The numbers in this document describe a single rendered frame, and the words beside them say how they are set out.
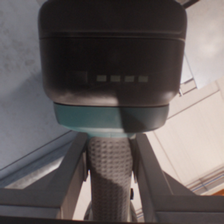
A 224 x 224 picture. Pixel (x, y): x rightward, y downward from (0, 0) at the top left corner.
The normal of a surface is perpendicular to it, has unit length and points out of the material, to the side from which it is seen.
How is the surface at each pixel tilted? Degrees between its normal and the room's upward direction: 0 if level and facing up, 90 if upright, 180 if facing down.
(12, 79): 90
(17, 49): 90
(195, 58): 78
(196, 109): 90
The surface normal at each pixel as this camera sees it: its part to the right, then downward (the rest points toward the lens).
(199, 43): 0.07, 0.43
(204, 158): 0.03, 0.23
